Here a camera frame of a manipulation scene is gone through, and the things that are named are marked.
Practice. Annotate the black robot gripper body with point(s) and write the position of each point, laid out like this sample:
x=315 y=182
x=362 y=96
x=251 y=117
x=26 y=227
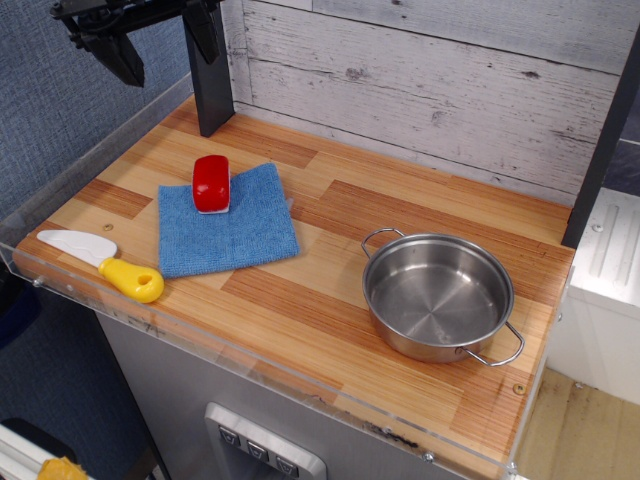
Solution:
x=121 y=17

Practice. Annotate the silver control panel with buttons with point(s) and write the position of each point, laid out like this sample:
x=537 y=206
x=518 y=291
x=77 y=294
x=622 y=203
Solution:
x=246 y=450

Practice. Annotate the yellow white toy knife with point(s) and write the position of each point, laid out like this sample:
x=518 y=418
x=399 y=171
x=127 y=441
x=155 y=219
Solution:
x=142 y=284

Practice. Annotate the dark grey left post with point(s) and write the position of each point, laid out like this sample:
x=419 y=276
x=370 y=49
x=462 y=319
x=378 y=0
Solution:
x=211 y=82

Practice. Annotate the red toy block white base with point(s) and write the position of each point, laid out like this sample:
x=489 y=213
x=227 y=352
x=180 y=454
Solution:
x=211 y=184

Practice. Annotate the white metal box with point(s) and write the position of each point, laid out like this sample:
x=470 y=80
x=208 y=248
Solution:
x=596 y=339

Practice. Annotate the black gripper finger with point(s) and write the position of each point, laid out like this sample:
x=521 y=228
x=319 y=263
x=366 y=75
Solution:
x=119 y=56
x=206 y=31

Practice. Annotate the blue microfiber towel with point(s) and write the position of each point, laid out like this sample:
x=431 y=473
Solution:
x=256 y=230

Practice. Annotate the dark grey right post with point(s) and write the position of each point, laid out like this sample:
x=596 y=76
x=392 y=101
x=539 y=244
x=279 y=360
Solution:
x=613 y=126

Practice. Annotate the stainless steel pan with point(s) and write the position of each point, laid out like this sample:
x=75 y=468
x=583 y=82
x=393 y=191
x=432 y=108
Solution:
x=438 y=298

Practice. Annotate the yellow tape roll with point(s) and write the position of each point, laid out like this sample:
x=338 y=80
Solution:
x=61 y=469

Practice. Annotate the clear acrylic guard rail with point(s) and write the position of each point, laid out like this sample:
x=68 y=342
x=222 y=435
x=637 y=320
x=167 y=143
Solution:
x=289 y=347

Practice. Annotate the dark grey post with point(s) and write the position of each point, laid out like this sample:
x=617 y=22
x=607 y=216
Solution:
x=613 y=126
x=211 y=82

